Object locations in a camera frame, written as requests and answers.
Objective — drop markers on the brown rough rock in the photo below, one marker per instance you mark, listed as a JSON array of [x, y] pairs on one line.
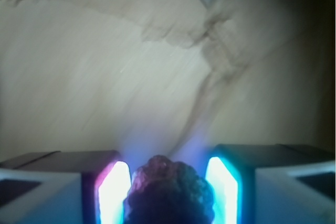
[[164, 191]]

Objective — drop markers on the brown paper bag tray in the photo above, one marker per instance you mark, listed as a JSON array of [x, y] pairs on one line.
[[165, 77]]

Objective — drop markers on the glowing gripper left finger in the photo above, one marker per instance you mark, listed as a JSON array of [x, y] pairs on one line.
[[64, 187]]

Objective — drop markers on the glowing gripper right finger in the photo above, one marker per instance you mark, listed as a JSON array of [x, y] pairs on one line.
[[272, 183]]

